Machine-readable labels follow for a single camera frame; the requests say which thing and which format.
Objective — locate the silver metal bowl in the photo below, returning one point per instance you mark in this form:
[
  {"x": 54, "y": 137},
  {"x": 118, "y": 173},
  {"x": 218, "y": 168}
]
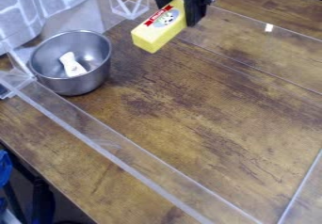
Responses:
[{"x": 92, "y": 49}]

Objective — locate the yellow butter block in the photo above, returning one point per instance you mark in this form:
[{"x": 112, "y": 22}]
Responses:
[{"x": 161, "y": 27}]

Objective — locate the grey white patterned cloth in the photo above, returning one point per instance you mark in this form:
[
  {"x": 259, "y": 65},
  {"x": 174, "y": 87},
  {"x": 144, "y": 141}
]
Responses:
[{"x": 23, "y": 18}]

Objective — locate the clear acrylic barrier panel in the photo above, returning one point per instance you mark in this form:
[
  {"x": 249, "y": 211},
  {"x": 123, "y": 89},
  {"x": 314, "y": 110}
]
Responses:
[{"x": 223, "y": 146}]

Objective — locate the clear acrylic corner bracket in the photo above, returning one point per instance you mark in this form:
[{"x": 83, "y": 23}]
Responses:
[{"x": 130, "y": 9}]

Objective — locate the blue object at edge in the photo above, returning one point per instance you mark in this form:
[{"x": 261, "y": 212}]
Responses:
[{"x": 6, "y": 168}]

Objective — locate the white small bottle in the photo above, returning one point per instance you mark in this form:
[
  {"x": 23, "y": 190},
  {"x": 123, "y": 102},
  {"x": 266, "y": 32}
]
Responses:
[{"x": 72, "y": 68}]

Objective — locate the black table leg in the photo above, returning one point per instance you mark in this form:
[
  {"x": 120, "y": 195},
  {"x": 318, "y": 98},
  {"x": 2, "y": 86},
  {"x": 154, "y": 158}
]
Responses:
[{"x": 43, "y": 201}]

